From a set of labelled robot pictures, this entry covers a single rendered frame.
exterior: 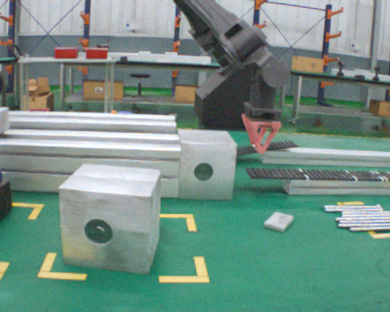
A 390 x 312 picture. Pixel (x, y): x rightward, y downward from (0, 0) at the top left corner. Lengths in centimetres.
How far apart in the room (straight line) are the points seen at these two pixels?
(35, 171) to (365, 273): 52
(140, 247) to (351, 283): 25
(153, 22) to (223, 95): 714
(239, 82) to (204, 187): 66
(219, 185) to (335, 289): 28
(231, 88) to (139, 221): 89
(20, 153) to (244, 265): 40
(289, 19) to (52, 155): 836
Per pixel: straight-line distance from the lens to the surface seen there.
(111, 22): 839
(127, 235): 43
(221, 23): 86
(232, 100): 126
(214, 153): 63
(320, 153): 93
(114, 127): 82
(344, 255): 54
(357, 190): 77
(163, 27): 835
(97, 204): 42
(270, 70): 78
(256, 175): 70
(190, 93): 564
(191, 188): 65
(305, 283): 46
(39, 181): 67
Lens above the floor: 103
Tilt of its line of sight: 16 degrees down
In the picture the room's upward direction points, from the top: 4 degrees clockwise
